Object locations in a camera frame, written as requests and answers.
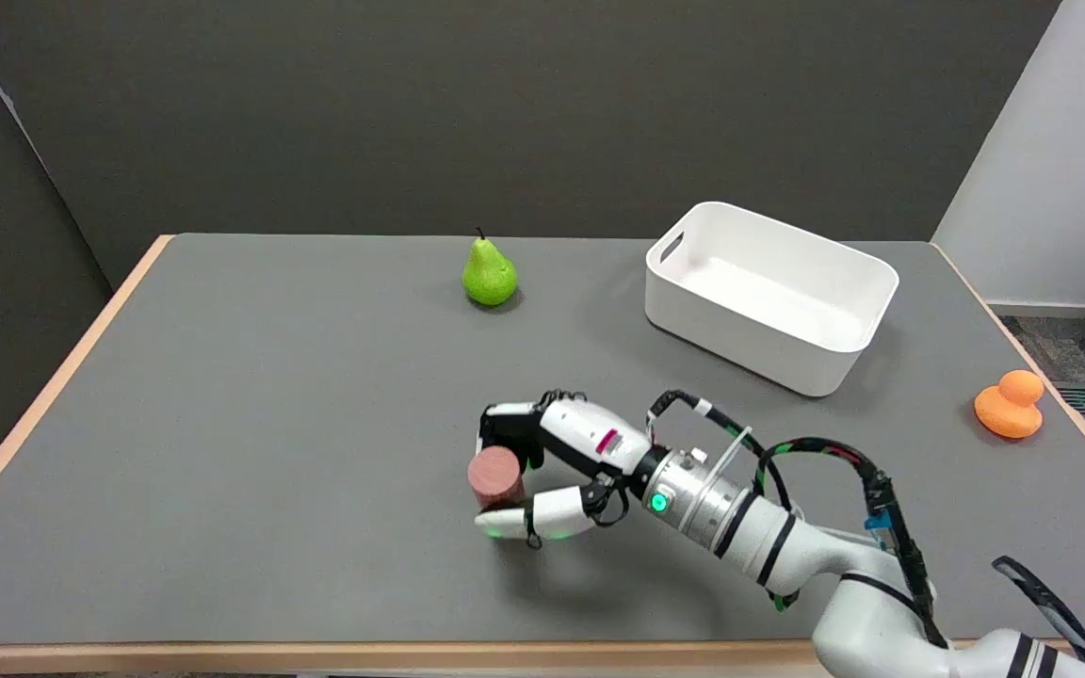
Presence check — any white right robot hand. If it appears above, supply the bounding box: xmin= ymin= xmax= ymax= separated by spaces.
xmin=474 ymin=389 xmax=668 ymax=546

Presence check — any wooden cylinder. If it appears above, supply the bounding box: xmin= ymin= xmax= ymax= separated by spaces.
xmin=467 ymin=446 xmax=526 ymax=512

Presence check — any white plastic box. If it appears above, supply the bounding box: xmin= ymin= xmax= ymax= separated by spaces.
xmin=644 ymin=201 xmax=900 ymax=398

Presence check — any green pear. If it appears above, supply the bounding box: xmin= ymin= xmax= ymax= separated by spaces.
xmin=462 ymin=227 xmax=519 ymax=308

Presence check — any orange rubber duck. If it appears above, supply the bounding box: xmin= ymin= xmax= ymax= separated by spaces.
xmin=974 ymin=369 xmax=1045 ymax=440

